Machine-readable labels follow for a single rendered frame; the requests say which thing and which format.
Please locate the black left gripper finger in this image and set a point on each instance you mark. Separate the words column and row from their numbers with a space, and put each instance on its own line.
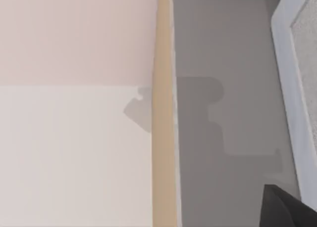
column 280, row 209

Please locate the white rimmed speckled grey tray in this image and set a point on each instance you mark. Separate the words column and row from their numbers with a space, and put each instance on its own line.
column 286, row 63

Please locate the pale wooden strip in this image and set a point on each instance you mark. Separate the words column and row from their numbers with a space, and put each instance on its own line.
column 164, row 113

